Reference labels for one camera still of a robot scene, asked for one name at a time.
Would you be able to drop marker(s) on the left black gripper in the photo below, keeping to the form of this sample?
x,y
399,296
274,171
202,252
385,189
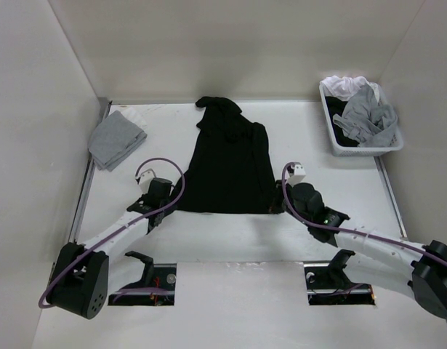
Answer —
x,y
168,203

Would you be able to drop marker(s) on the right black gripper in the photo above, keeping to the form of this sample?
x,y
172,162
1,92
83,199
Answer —
x,y
278,196

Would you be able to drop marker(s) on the black tank top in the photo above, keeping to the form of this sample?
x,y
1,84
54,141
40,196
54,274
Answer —
x,y
230,171

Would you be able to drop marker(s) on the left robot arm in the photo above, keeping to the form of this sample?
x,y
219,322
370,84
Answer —
x,y
105,270

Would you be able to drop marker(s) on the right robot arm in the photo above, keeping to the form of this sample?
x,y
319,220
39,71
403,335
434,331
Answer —
x,y
418,271

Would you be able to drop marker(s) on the folded grey tank top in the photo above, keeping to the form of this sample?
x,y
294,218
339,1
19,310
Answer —
x,y
113,140

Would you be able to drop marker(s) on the black garment in basket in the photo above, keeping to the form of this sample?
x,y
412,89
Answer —
x,y
336,107

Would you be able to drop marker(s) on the grey garment in basket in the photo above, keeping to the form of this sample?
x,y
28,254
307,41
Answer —
x,y
367,121

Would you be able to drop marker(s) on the white laundry basket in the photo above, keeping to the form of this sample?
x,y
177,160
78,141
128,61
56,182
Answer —
x,y
396,144

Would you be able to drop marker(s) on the white garment in basket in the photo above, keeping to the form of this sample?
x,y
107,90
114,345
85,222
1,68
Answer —
x,y
343,88

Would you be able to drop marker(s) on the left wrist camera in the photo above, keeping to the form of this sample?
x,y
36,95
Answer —
x,y
144,179

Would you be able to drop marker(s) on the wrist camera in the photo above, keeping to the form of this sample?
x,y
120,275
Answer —
x,y
296,174
144,179

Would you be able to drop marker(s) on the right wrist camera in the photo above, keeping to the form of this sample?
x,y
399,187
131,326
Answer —
x,y
296,174

